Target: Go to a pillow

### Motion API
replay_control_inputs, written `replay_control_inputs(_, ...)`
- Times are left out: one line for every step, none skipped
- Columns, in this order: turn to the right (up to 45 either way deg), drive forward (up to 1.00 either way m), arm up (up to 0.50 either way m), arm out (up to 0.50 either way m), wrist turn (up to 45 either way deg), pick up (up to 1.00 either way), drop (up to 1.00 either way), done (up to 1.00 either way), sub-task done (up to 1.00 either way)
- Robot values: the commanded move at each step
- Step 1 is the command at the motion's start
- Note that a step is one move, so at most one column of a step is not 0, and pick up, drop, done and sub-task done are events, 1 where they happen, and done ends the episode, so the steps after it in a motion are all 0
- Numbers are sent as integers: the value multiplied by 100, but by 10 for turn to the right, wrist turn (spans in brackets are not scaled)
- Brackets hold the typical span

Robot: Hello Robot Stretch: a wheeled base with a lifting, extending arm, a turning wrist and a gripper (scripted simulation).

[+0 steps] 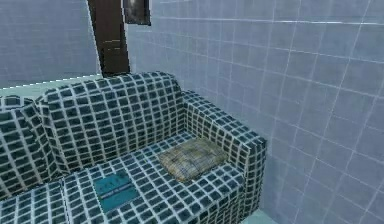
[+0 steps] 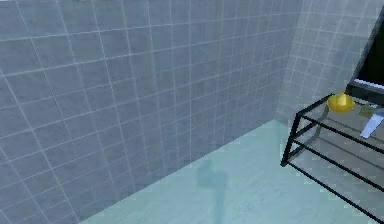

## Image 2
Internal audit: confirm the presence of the dark window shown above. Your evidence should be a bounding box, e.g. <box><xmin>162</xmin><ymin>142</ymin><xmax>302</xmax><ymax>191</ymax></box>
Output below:
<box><xmin>345</xmin><ymin>5</ymin><xmax>384</xmax><ymax>105</ymax></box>

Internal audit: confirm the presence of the yellow bowl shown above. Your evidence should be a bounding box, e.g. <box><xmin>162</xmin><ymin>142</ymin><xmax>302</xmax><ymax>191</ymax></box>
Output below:
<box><xmin>326</xmin><ymin>91</ymin><xmax>356</xmax><ymax>114</ymax></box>

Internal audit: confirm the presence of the pale blue flat strip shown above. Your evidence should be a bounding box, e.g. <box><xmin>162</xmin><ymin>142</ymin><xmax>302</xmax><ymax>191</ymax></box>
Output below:
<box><xmin>359</xmin><ymin>108</ymin><xmax>384</xmax><ymax>139</ymax></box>

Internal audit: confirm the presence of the black frame glass shelf table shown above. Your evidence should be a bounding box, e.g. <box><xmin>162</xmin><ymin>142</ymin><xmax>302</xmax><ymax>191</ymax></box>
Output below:
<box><xmin>280</xmin><ymin>93</ymin><xmax>384</xmax><ymax>224</ymax></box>

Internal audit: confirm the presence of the olive green flat piece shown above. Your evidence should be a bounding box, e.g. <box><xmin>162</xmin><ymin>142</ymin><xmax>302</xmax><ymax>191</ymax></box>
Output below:
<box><xmin>358</xmin><ymin>105</ymin><xmax>379</xmax><ymax>119</ymax></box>

